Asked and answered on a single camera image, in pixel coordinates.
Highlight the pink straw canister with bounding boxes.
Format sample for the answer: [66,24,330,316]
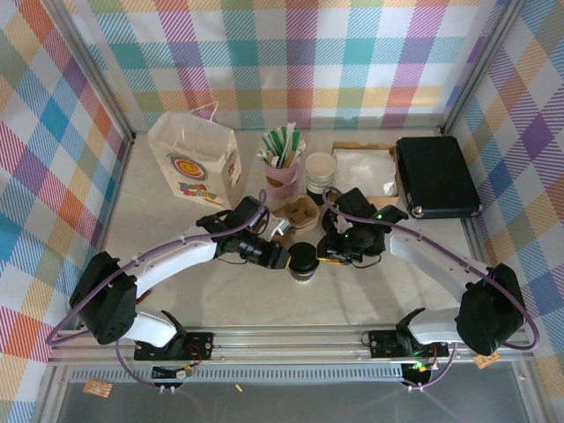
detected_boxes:
[263,161,301,199]

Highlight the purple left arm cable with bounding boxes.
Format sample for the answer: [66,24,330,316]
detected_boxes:
[46,189,270,391]

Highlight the aluminium front rail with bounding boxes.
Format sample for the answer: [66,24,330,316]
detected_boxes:
[48,328,532,367]

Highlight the stack of white napkins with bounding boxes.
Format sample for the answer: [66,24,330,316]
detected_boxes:
[333,147,399,198]

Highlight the black hard case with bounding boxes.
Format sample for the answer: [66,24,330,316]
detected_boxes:
[395,135,482,220]

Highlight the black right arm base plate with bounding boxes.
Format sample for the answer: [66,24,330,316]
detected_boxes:
[367,328,450,359]

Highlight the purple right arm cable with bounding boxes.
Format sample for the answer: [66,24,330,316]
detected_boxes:
[321,185,542,393]

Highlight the stack of paper cups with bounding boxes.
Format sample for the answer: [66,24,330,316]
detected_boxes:
[305,152,338,207]

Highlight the stack of cardboard cup carriers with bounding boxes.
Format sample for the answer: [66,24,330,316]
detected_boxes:
[271,195,321,230]

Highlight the brown cardboard napkin tray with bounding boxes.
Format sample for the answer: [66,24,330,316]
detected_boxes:
[330,141,402,208]

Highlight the grey slotted cable duct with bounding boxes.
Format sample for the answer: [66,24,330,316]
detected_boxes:
[68,364,409,384]

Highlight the black yellow power connector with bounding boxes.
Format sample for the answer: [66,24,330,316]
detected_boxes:
[151,363,196,382]
[403,359,438,375]

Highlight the aluminium frame post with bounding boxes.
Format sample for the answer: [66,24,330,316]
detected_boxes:
[438,0,530,136]
[46,0,137,143]

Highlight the white printed paper bag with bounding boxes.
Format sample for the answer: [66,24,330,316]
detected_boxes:
[147,112,247,212]

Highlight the black lidded coffee cup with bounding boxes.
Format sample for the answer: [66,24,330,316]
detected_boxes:
[288,241,321,286]

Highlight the aluminium side rail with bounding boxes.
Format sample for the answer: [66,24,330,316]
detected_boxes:
[460,218,490,270]

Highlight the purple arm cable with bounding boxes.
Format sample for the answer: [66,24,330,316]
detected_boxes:
[46,189,270,391]
[321,185,542,393]

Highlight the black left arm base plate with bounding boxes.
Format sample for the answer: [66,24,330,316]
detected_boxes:
[133,330,215,362]

